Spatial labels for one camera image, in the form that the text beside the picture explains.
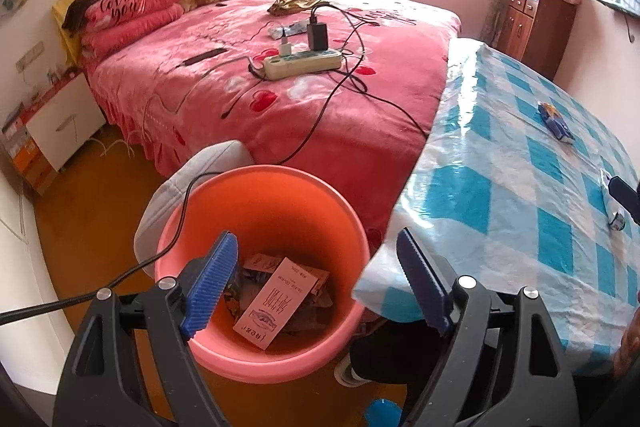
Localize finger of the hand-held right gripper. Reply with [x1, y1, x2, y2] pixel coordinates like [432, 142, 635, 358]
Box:
[606, 176, 640, 224]

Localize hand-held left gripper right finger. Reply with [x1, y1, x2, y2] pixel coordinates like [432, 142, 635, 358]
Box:
[396, 227, 581, 427]

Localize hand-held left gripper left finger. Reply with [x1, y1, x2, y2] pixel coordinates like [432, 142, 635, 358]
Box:
[52, 231, 240, 427]

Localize pink carton box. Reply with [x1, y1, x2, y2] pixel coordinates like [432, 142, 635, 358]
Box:
[232, 257, 322, 351]

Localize orange plastic bucket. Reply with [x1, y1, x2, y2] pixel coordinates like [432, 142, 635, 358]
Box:
[154, 164, 372, 381]

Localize person's right forearm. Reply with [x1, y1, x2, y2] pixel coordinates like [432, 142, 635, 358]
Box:
[614, 292, 640, 379]

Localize person's dark trouser leg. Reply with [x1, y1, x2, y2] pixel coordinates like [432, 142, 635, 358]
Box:
[349, 319, 443, 384]

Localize blue snack packet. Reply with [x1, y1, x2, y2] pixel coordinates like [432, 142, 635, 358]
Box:
[537, 101, 577, 144]

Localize blue checked tablecloth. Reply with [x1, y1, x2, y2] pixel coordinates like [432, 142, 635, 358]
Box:
[352, 38, 640, 379]

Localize white shoe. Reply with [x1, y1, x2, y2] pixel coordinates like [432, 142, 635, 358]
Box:
[333, 353, 372, 389]

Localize blue plastic object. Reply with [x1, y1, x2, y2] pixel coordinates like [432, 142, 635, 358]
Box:
[363, 399, 404, 427]

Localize brown wooden cabinet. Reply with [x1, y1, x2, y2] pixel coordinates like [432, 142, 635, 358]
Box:
[494, 0, 577, 81]

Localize white nightstand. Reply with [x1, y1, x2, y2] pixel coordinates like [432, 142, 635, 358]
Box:
[24, 71, 107, 172]

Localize orange cardboard boxes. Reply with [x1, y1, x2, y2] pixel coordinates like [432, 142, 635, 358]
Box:
[0, 101, 54, 198]

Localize dark flat strip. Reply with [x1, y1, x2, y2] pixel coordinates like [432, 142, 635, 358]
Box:
[182, 48, 227, 68]

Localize white power strip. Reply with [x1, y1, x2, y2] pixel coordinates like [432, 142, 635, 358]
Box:
[263, 48, 344, 82]

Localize pink folded quilts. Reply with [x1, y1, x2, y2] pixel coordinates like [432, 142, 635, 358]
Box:
[79, 4, 187, 58]

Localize black charger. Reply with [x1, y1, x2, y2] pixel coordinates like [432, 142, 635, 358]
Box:
[305, 22, 329, 52]

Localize silver tube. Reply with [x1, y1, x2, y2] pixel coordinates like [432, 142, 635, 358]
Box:
[268, 20, 312, 40]

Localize pink pillow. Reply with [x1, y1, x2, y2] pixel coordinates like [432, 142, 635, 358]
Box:
[84, 0, 184, 28]

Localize golden brown cloth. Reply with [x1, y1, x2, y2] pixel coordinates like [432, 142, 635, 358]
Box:
[266, 0, 322, 18]

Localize thick black cable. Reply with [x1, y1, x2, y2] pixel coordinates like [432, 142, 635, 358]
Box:
[0, 167, 253, 327]

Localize thin black charger cable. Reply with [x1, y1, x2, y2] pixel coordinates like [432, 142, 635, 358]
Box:
[250, 2, 432, 168]

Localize wall socket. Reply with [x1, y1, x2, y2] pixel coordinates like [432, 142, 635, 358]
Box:
[14, 41, 47, 72]

